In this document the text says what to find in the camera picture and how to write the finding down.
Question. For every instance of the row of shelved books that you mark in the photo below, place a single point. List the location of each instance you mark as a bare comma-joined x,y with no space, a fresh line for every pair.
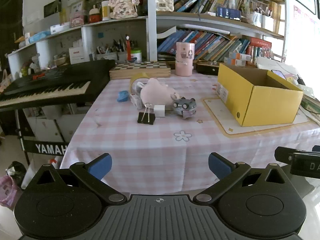
197,0

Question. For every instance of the crumpled blue cloth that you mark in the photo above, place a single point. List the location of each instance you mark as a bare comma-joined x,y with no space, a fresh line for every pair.
122,96

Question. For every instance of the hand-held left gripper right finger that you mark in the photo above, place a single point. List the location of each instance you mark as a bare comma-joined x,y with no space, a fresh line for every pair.
220,166

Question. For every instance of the red white figure pen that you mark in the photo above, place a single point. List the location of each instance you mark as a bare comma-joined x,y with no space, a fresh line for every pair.
128,47

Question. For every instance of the red round figurine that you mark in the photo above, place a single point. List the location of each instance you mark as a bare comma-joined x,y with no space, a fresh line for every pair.
94,15

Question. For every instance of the dark wooden box with knobs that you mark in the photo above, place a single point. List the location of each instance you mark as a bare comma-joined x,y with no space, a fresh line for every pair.
207,68

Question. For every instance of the small red toy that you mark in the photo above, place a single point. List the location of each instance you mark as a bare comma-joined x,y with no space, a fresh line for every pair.
38,75

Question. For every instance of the metal bowl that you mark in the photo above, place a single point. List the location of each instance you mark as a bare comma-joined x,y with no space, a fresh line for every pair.
60,61

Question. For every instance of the black keyboard stand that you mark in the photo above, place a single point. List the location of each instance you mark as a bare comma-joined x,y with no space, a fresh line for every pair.
50,148

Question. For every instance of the white quilted pearl handbag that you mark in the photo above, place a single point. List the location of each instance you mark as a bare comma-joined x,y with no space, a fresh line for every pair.
164,3

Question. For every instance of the black trash bag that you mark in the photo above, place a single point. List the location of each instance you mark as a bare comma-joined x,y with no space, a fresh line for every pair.
16,170

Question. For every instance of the wooden chessboard box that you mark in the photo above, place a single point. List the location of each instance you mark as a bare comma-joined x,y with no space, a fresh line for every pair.
140,66

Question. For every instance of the orange white medicine box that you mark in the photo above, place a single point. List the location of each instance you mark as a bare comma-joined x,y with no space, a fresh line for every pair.
242,56
233,62

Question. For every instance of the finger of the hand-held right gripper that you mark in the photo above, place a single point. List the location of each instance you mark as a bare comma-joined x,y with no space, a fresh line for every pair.
283,153
316,148

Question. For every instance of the pink plush toy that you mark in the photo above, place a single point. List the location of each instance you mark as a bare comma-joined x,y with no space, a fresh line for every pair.
155,92

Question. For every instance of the pink checked tablecloth desktop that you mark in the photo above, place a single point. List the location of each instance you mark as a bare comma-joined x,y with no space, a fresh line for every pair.
150,150

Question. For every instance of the stack of white papers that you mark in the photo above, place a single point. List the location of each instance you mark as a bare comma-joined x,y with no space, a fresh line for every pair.
275,63

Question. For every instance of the white charger cube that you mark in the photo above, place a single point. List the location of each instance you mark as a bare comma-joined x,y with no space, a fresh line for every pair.
159,110

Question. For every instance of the pink printed tumbler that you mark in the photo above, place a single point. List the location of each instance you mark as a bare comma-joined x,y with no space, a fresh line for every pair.
183,65

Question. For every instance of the pink alphabet wall poster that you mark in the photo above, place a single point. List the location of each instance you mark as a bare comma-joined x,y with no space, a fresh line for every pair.
306,22

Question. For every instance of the low white shelf unit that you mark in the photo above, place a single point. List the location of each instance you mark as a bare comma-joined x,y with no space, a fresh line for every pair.
87,30

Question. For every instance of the pink robed doll ornament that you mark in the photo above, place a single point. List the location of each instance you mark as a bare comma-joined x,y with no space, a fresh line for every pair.
123,5

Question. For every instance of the white pen cup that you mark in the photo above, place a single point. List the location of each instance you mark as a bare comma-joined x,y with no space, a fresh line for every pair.
267,23
257,20

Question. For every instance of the yellow tape roll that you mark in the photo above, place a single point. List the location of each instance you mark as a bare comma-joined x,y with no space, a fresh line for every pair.
137,76

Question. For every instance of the white box red label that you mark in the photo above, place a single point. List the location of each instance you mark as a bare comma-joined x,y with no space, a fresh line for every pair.
76,55

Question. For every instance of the bin with pink bag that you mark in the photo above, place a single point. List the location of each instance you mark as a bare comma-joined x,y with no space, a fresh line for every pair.
8,192

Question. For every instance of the white cabinet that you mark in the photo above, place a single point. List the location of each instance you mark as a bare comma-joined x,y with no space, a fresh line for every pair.
65,125

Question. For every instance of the row of leaning books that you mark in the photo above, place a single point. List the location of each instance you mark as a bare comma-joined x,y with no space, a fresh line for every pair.
207,45

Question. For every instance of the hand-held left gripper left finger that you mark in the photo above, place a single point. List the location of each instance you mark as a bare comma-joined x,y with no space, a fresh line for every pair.
101,166

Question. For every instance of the white bookshelf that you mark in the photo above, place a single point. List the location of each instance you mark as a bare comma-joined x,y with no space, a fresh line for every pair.
151,17

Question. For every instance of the white jar yellow label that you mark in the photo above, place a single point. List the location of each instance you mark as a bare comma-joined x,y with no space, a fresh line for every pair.
105,11

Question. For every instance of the black photo frame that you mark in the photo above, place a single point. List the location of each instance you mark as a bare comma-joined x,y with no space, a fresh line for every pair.
52,8

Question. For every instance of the thick red book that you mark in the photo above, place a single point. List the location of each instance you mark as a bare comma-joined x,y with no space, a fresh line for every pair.
261,42

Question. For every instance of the white jar green lid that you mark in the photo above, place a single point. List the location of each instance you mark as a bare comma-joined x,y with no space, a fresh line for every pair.
136,56

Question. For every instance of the black electronic keyboard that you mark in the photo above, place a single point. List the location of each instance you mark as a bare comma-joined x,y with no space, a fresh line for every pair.
50,77

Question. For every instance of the yellow cardboard box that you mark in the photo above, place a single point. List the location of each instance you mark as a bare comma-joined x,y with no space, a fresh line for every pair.
270,107

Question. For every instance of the grey toy car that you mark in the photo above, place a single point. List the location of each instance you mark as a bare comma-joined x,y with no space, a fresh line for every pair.
183,105

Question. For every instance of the black binder clip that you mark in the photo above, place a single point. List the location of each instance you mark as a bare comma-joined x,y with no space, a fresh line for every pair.
146,118

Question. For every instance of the small white red box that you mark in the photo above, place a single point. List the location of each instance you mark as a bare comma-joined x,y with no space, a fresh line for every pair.
136,101

